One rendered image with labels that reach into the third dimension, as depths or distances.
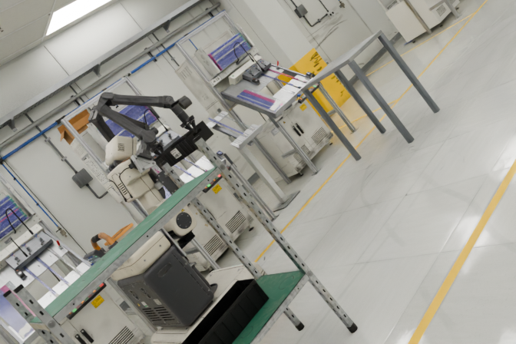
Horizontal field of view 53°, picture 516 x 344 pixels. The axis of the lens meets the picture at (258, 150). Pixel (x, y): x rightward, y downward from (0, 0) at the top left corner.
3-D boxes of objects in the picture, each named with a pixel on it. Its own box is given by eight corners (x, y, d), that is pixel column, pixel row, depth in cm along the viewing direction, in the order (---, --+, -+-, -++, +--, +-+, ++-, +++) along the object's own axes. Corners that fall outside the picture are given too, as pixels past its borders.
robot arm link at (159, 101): (104, 107, 324) (100, 98, 314) (105, 98, 326) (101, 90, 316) (173, 110, 327) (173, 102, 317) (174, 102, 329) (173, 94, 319)
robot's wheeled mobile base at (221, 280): (212, 375, 282) (182, 342, 279) (169, 368, 334) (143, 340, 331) (283, 286, 320) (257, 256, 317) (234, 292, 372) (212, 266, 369)
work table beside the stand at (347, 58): (411, 142, 397) (348, 58, 387) (356, 160, 458) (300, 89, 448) (440, 109, 418) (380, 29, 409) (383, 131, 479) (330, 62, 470)
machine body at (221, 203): (258, 224, 506) (217, 175, 498) (210, 275, 468) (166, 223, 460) (228, 233, 560) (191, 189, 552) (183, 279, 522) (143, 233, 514)
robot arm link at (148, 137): (93, 113, 322) (89, 106, 312) (107, 97, 327) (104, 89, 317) (152, 151, 316) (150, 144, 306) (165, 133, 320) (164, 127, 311)
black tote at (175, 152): (163, 172, 367) (152, 160, 365) (180, 157, 376) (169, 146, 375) (196, 150, 320) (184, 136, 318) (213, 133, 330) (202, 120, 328)
